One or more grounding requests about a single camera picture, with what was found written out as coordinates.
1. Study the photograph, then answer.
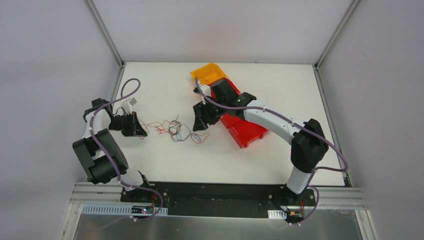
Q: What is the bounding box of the end red plastic bin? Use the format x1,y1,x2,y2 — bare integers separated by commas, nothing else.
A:
228,120,269,149

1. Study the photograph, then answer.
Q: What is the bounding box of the yellow plastic bin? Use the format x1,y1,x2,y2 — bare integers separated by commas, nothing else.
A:
190,62,229,85

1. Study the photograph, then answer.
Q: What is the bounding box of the grey thin wire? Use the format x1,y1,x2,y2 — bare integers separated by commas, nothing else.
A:
168,119,183,137

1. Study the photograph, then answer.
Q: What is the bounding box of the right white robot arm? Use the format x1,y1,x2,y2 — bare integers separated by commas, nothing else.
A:
192,78,329,205

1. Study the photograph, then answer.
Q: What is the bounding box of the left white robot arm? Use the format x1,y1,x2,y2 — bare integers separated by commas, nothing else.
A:
72,98,153,203

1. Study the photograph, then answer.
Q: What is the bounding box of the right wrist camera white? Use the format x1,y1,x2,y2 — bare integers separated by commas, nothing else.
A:
199,84,212,98

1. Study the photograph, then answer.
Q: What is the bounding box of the orange thin wire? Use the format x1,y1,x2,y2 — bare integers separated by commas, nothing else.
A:
139,119,211,144

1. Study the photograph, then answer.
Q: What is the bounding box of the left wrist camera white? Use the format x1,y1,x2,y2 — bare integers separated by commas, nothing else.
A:
120,97,137,114

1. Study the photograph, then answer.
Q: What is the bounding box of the middle red plastic bin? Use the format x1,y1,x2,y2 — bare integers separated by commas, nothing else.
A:
220,113,245,129

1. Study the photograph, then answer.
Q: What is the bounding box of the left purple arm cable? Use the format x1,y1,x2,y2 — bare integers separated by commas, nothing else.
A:
88,78,165,223

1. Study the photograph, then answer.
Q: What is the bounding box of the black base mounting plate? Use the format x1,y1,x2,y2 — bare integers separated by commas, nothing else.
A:
120,181,316,219

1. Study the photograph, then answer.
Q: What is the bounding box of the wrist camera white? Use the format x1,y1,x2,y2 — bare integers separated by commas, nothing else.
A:
120,97,137,114
199,84,212,98

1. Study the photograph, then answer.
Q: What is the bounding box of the aluminium frame rail front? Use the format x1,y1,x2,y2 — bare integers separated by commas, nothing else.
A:
70,181,369,210

